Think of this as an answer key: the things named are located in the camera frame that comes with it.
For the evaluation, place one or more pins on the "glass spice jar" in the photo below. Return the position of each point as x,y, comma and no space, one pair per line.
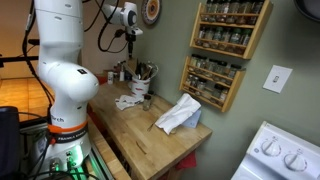
233,6
212,65
234,70
235,36
246,37
257,6
218,34
221,67
194,60
209,33
201,62
201,84
217,90
246,6

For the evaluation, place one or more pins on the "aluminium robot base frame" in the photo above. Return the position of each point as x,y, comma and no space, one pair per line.
100,166

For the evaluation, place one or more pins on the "small thin metal stick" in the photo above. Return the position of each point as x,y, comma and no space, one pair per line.
151,127

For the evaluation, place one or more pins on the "white crock with orange fish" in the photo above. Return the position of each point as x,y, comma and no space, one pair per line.
140,88

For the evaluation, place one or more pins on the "white stove knob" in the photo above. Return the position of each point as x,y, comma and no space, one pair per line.
295,162
270,147

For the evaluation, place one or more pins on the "black metal bar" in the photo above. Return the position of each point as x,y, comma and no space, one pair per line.
16,59

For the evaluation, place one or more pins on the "pale wooden spoon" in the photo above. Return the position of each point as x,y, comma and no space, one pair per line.
130,70

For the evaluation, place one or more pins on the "decorative round wall plate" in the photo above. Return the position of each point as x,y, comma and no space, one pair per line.
151,10

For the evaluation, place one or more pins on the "white electric stove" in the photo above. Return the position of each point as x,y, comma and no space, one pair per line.
266,166

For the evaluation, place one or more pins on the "wooden spice rack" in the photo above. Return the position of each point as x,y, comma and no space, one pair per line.
260,30
235,90

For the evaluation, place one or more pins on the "white light switch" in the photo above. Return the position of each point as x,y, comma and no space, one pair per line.
277,79

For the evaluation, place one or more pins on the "small glass jar dark lid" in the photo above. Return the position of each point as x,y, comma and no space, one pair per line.
147,103

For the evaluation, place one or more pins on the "white cloth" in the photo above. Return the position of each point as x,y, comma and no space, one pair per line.
176,115

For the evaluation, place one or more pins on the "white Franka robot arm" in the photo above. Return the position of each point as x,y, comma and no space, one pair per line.
63,83

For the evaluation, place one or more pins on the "pale blue card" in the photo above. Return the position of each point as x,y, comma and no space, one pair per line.
194,120

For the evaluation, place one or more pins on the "black box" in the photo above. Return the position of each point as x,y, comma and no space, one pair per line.
9,143

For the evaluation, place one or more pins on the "black frying pan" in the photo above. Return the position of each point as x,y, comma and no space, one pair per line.
310,8

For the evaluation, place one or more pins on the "crumpled white paper towel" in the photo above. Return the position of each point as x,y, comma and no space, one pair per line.
126,101

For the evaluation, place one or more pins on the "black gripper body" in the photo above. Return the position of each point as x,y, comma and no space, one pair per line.
130,38

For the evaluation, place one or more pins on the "steel and clear grinder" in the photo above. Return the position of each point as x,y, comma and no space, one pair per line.
122,75

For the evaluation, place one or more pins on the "white shaker black print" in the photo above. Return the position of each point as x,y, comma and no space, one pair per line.
110,77

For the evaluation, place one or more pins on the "red cloth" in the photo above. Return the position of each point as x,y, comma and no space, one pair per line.
186,161

